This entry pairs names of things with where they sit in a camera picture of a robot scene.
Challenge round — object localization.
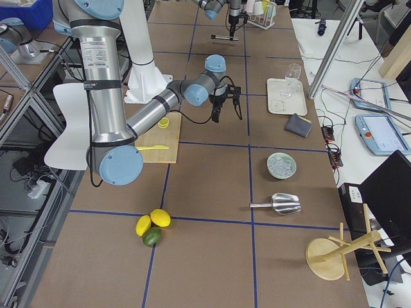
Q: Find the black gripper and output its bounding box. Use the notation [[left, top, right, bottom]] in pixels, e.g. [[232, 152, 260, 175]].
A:
[[228, 10, 248, 36], [209, 85, 243, 123]]

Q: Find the steel muddler black tip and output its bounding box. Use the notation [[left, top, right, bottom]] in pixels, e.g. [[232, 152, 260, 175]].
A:
[[210, 35, 239, 41]]

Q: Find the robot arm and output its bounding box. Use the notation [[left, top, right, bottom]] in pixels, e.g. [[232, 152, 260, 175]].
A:
[[52, 1, 241, 185], [193, 0, 249, 41]]

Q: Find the yellow lemon back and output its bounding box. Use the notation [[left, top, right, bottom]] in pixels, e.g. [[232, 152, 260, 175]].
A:
[[150, 209, 171, 228]]

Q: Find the yellow lemon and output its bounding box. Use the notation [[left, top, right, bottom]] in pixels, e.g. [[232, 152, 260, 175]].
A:
[[135, 215, 152, 237], [150, 209, 171, 228]]

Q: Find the yellow lemon front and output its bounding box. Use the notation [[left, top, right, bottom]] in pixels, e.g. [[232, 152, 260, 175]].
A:
[[135, 215, 152, 237]]

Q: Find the cream bear tray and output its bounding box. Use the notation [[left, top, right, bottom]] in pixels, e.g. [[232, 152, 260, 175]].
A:
[[267, 78, 308, 116]]

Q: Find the bamboo cutting board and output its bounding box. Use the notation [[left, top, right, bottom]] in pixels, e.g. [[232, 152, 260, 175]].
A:
[[136, 112, 181, 164]]

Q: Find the grey folded cloth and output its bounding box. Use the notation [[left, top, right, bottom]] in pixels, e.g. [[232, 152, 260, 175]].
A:
[[284, 114, 312, 138]]

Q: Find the clear wine glass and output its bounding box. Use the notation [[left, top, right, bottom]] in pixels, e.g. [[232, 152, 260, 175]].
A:
[[280, 64, 301, 98]]

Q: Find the yellow plastic knife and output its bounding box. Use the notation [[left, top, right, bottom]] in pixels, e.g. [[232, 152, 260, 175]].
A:
[[136, 145, 169, 151]]

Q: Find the green bowl of ice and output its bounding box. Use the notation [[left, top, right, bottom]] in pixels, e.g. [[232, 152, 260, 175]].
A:
[[267, 152, 297, 180]]

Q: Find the black power strip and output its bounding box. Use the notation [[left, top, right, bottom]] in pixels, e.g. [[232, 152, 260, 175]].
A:
[[321, 126, 335, 142]]

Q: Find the steel ice scoop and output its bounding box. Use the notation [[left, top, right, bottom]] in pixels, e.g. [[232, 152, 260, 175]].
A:
[[249, 192, 302, 216]]

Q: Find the blue teach pendant far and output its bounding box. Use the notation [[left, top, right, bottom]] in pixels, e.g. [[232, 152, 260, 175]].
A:
[[350, 78, 391, 112]]

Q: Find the blue teach pendant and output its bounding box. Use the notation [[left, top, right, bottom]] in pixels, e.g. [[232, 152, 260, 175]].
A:
[[354, 114, 410, 156], [350, 78, 391, 112]]

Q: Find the blue teach pendant near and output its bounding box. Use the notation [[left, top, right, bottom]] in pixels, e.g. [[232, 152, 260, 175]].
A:
[[354, 114, 410, 156]]

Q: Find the black monitor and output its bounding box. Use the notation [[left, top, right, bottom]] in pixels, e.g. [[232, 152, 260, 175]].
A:
[[359, 150, 410, 258]]

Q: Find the wooden mug tree stand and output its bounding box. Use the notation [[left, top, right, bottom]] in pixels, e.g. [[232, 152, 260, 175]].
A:
[[305, 203, 391, 280]]

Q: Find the blue storage bin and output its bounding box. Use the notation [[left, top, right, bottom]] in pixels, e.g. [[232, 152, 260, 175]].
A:
[[1, 0, 53, 24]]

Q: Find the white wire dish rack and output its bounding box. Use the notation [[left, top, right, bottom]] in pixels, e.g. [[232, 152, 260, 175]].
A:
[[245, 0, 277, 30]]

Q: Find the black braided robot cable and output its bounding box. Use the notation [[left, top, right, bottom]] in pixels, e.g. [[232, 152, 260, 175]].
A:
[[175, 110, 215, 124]]

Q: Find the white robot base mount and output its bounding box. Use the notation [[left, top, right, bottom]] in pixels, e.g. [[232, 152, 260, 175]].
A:
[[120, 0, 173, 104]]

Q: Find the aluminium frame post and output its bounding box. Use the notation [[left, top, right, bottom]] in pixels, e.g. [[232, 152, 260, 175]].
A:
[[308, 0, 363, 99]]

